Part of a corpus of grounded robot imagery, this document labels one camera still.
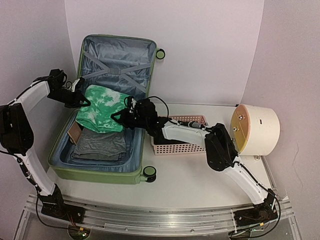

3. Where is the green tie-dye garment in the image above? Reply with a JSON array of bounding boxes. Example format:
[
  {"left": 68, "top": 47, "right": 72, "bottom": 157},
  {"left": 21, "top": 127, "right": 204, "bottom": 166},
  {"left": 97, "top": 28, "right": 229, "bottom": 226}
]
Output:
[{"left": 75, "top": 84, "right": 128, "bottom": 133}]

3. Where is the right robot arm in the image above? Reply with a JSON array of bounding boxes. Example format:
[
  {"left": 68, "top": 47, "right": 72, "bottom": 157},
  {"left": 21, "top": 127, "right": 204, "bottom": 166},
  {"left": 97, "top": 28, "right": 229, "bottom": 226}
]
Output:
[{"left": 111, "top": 96, "right": 281, "bottom": 227}]

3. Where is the brown card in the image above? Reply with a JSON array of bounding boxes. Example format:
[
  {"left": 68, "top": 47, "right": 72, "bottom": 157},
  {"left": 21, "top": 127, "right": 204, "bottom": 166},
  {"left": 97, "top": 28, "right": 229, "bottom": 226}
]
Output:
[{"left": 67, "top": 121, "right": 82, "bottom": 145}]

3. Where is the pink perforated plastic basket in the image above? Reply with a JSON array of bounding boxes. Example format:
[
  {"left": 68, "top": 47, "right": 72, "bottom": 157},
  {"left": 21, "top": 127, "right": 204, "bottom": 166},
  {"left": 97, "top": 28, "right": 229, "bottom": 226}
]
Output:
[{"left": 150, "top": 115, "right": 208, "bottom": 155}]

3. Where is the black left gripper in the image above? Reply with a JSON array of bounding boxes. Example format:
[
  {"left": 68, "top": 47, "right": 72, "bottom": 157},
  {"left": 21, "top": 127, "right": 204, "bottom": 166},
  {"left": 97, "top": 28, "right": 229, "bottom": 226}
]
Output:
[{"left": 46, "top": 85, "right": 90, "bottom": 108}]

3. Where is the white cylindrical container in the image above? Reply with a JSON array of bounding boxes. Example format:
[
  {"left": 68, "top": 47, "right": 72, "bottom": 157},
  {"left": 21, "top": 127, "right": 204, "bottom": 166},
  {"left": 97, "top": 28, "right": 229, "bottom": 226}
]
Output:
[{"left": 229, "top": 104, "right": 281, "bottom": 156}]

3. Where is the black camera cable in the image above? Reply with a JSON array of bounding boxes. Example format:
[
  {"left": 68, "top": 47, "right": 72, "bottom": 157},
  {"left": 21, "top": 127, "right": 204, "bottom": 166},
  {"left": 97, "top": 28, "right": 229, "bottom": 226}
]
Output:
[{"left": 147, "top": 96, "right": 181, "bottom": 126}]

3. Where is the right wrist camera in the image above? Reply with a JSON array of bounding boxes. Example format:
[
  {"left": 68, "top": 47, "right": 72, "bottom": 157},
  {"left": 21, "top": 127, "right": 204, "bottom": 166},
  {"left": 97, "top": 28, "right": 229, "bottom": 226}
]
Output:
[{"left": 124, "top": 96, "right": 137, "bottom": 113}]

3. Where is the black garment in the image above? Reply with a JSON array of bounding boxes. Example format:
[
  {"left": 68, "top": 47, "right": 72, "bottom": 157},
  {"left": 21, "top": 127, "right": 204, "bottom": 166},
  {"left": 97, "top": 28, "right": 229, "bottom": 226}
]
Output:
[{"left": 153, "top": 136, "right": 187, "bottom": 145}]

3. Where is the green hard-shell suitcase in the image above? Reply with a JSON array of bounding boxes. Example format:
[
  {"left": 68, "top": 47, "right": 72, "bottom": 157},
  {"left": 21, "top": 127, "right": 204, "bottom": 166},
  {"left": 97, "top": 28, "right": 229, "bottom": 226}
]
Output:
[{"left": 48, "top": 34, "right": 159, "bottom": 184}]

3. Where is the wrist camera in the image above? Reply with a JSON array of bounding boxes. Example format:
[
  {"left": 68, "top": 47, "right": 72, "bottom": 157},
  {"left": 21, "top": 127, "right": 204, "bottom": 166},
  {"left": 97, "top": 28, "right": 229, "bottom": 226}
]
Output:
[
  {"left": 124, "top": 96, "right": 137, "bottom": 113},
  {"left": 70, "top": 77, "right": 86, "bottom": 92}
]

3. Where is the curved aluminium rail base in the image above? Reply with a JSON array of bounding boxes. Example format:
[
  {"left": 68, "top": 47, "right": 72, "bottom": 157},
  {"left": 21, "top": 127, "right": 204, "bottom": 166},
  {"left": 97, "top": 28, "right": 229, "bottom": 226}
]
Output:
[{"left": 14, "top": 194, "right": 301, "bottom": 240}]

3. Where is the grey folded garment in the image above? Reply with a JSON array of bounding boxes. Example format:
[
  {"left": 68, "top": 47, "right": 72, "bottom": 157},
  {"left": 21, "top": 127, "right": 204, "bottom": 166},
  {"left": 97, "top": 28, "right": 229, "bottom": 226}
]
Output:
[{"left": 71, "top": 128, "right": 127, "bottom": 162}]

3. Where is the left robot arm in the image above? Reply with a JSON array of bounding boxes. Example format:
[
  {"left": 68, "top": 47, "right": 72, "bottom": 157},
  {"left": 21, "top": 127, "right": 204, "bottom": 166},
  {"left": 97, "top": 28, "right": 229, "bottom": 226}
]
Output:
[{"left": 0, "top": 69, "right": 91, "bottom": 225}]

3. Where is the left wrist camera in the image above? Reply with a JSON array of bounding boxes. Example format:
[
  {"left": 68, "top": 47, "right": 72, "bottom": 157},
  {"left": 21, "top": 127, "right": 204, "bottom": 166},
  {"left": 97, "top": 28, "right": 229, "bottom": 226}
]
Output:
[{"left": 70, "top": 77, "right": 86, "bottom": 92}]

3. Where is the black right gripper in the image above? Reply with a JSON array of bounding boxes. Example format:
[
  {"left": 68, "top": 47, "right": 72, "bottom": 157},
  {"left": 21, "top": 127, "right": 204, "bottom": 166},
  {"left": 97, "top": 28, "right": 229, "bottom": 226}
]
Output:
[{"left": 111, "top": 107, "right": 149, "bottom": 129}]

